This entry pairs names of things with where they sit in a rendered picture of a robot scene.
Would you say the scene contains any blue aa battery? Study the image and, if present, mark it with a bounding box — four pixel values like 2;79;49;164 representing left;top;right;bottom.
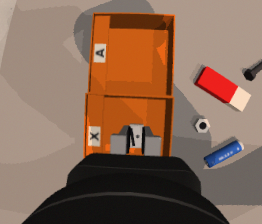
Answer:
204;140;244;168

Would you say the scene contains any red and white eraser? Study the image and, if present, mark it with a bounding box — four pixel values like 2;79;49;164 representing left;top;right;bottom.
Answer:
194;66;251;112

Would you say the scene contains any silver hex nut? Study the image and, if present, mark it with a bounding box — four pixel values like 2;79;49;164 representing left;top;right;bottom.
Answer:
193;119;210;133

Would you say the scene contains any orange rack of bins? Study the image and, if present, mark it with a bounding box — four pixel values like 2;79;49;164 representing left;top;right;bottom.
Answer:
83;13;175;159

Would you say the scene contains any black bolt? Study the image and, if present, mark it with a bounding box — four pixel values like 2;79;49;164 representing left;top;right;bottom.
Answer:
244;62;262;81

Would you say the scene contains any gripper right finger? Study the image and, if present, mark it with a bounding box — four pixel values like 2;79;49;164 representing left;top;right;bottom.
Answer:
141;126;162;156

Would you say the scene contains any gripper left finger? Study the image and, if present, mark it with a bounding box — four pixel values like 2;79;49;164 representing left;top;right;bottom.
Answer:
110;125;131;155

